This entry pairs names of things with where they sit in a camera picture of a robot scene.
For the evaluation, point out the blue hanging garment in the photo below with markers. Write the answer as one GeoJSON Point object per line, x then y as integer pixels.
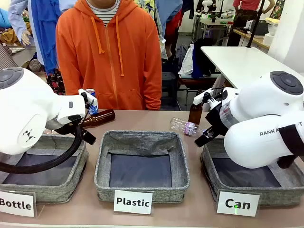
{"type": "Point", "coordinates": [45, 31]}

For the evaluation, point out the red hanging garment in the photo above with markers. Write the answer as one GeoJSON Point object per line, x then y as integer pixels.
{"type": "Point", "coordinates": [172, 26]}

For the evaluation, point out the black plastic stool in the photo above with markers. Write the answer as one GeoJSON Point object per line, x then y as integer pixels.
{"type": "Point", "coordinates": [169, 83]}

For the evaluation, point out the clear bottle with purple label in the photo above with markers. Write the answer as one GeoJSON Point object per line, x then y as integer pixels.
{"type": "Point", "coordinates": [183, 126]}

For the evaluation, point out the person in orange hoodie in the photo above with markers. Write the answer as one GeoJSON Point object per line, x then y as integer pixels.
{"type": "Point", "coordinates": [107, 59]}

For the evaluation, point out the black stand pole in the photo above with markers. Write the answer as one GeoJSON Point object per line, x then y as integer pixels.
{"type": "Point", "coordinates": [256, 23]}

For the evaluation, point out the crushed blue soda can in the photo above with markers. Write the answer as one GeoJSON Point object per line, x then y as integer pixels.
{"type": "Point", "coordinates": [95, 108]}

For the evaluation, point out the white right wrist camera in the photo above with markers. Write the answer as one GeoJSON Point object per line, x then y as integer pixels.
{"type": "Point", "coordinates": [200, 97]}

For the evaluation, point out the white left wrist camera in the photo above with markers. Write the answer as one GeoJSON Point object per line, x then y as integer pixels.
{"type": "Point", "coordinates": [83, 93]}

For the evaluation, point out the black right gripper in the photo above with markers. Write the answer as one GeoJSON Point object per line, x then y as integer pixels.
{"type": "Point", "coordinates": [216, 118]}

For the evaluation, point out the white Plastic sign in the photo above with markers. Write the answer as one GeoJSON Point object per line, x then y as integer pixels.
{"type": "Point", "coordinates": [133, 202]}

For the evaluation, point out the background person in red shirt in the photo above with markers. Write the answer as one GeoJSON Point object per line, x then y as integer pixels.
{"type": "Point", "coordinates": [244, 9]}

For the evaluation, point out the white Bottle sign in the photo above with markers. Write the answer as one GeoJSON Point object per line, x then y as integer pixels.
{"type": "Point", "coordinates": [16, 204]}

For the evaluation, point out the grey basket behind Bottle sign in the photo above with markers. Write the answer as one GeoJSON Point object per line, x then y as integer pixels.
{"type": "Point", "coordinates": [47, 190]}

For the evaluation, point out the grey basket behind Plastic sign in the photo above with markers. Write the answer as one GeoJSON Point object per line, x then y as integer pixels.
{"type": "Point", "coordinates": [142, 140]}

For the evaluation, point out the white Can sign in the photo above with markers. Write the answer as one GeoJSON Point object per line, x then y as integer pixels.
{"type": "Point", "coordinates": [237, 204]}

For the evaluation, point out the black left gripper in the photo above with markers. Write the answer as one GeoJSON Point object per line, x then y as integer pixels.
{"type": "Point", "coordinates": [64, 129]}

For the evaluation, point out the grey basket behind Can sign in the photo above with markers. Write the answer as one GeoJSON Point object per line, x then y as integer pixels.
{"type": "Point", "coordinates": [273, 192]}

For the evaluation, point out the brown glass beer bottle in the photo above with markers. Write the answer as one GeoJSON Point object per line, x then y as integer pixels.
{"type": "Point", "coordinates": [102, 117]}
{"type": "Point", "coordinates": [195, 115]}

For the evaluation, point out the white paper roll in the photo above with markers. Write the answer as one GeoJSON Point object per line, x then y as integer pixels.
{"type": "Point", "coordinates": [268, 39]}

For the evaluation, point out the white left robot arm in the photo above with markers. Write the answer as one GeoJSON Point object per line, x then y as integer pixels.
{"type": "Point", "coordinates": [23, 107]}

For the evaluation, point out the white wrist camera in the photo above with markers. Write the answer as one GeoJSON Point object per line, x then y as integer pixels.
{"type": "Point", "coordinates": [200, 97]}
{"type": "Point", "coordinates": [83, 93]}

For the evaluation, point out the checked cloth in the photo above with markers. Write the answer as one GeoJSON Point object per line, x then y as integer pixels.
{"type": "Point", "coordinates": [7, 57]}

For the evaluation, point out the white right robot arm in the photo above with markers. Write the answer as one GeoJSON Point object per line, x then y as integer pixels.
{"type": "Point", "coordinates": [261, 99]}

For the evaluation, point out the white plastic bag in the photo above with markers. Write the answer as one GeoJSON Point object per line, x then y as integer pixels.
{"type": "Point", "coordinates": [187, 61]}

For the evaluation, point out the white side table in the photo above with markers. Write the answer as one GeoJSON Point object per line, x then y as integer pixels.
{"type": "Point", "coordinates": [237, 61]}

